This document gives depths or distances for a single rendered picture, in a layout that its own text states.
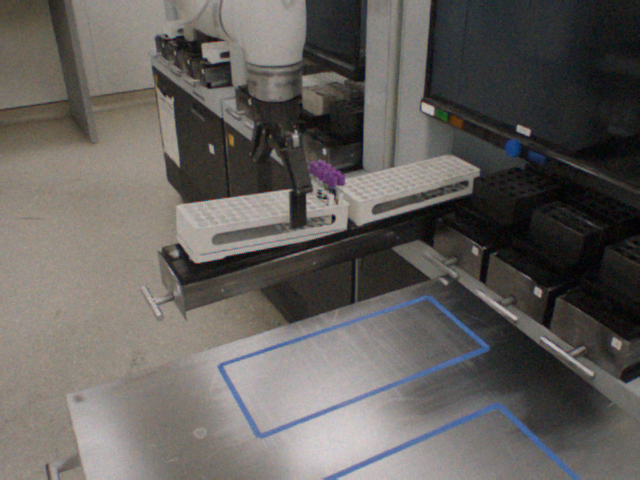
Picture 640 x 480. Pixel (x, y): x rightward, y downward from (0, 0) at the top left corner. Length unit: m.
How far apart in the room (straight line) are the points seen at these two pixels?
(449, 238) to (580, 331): 0.32
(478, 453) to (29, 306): 2.08
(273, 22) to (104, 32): 3.64
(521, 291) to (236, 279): 0.48
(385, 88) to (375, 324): 0.69
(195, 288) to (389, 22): 0.72
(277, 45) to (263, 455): 0.59
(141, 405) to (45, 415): 1.30
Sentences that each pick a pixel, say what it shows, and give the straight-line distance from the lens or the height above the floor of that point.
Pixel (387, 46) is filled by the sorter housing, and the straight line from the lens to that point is 1.46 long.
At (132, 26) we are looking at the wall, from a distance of 4.64.
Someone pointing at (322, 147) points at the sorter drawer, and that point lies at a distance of 1.60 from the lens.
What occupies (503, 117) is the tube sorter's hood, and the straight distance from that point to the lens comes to 1.18.
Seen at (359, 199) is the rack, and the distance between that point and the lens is 1.19.
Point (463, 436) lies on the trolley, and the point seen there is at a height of 0.82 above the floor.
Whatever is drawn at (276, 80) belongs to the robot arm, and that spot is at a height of 1.11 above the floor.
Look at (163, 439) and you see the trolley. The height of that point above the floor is 0.82.
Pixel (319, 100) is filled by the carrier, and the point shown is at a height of 0.87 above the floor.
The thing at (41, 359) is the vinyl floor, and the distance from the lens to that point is 2.34.
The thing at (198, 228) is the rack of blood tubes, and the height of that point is 0.89.
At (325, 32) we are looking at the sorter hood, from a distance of 1.66.
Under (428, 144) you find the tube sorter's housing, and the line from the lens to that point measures 1.40.
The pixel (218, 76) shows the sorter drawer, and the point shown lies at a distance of 2.35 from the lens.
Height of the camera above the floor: 1.39
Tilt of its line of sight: 29 degrees down
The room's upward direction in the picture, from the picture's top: straight up
